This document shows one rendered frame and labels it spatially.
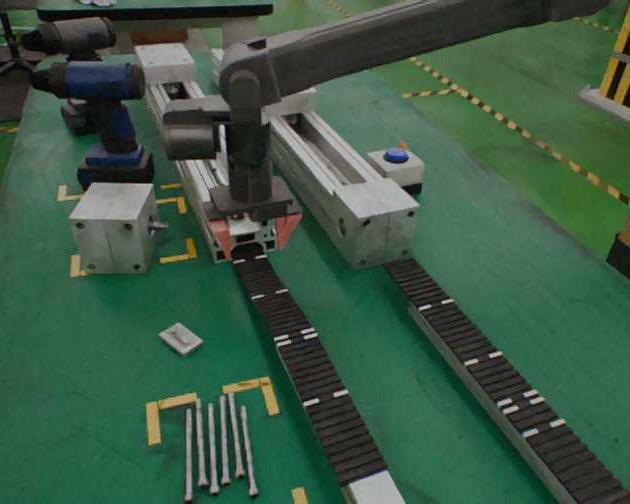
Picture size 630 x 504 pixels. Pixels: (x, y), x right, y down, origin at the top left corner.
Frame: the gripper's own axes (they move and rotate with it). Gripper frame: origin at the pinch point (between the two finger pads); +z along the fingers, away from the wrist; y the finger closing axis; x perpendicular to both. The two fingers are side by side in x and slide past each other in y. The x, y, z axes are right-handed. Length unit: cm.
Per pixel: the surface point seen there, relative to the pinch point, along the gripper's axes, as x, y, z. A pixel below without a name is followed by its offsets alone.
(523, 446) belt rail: 38.6, -17.1, 3.3
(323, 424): 30.4, 1.9, 1.0
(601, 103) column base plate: -186, -286, 80
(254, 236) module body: -4.4, -1.3, 1.0
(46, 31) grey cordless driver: -60, 22, -17
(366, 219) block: 4.7, -15.3, -4.4
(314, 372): 23.8, 0.2, 1.0
